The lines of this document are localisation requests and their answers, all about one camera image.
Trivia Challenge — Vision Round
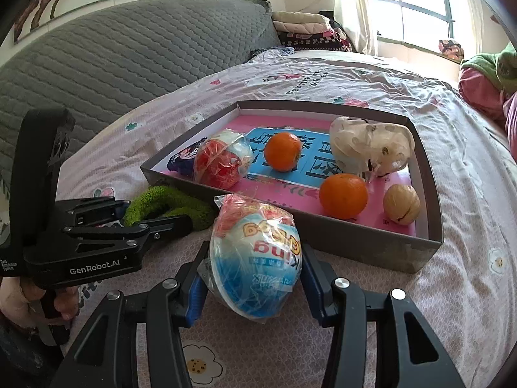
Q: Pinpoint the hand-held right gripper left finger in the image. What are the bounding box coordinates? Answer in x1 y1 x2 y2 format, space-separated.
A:
48 244 215 388

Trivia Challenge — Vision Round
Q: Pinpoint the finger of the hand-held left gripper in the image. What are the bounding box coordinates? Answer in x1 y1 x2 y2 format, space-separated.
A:
62 215 192 251
60 198 132 227

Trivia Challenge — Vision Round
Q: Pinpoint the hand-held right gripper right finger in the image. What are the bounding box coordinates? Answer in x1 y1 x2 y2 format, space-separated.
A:
301 244 465 388

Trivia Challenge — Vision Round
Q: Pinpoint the green fluffy scrunchie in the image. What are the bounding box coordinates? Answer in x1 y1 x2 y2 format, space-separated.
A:
123 186 216 232

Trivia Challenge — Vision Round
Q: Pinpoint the grey cardboard box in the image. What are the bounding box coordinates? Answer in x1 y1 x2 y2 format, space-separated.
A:
140 100 444 274

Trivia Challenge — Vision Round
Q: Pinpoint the toy egg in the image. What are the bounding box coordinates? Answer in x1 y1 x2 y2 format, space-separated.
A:
209 194 303 324
193 129 254 190

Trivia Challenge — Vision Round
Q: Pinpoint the blue cookie packet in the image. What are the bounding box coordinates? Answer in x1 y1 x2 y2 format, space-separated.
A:
167 137 208 178

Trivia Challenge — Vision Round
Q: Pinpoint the orange tangerine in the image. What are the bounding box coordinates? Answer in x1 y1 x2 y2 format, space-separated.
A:
264 132 303 172
319 173 369 220

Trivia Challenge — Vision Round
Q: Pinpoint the beige round ball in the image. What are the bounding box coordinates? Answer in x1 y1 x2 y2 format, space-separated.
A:
383 184 421 226

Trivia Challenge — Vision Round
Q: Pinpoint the person's left hand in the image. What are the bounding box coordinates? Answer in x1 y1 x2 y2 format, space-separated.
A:
0 279 79 326

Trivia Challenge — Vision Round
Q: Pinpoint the grey quilted headboard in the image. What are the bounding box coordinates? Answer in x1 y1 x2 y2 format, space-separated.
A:
0 0 281 195

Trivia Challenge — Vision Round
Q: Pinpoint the stack of folded blankets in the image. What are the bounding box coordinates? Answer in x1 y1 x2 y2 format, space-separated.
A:
271 10 352 52

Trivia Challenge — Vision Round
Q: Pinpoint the pink quilt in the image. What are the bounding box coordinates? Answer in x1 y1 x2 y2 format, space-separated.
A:
458 67 517 162

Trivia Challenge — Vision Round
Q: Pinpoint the dark bag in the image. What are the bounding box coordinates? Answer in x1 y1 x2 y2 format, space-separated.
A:
319 10 344 29

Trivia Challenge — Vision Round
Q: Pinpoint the patterned cushion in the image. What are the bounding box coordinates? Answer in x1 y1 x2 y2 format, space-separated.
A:
438 39 465 62

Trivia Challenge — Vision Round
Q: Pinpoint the cream curtain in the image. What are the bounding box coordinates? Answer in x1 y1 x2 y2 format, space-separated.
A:
327 0 378 55
452 0 485 59

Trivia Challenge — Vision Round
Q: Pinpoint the green garment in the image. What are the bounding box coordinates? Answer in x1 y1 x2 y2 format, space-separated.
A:
460 42 517 98

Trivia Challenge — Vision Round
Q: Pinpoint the dark framed window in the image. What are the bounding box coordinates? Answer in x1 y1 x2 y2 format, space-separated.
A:
372 0 453 51

